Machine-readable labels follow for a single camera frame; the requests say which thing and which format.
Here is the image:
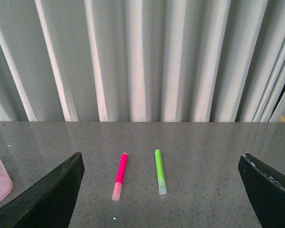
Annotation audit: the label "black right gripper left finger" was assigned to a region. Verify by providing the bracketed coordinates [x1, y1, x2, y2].
[0, 152, 85, 228]

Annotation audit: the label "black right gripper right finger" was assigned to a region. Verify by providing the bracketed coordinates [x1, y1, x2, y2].
[238, 153, 285, 228]

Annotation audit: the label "pink marker pen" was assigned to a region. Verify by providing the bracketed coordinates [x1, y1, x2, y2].
[112, 153, 128, 201]

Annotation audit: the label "green marker pen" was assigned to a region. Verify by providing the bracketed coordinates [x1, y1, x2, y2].
[154, 149, 167, 196]

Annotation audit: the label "grey pleated curtain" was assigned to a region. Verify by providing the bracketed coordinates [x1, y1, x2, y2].
[0, 0, 285, 122]

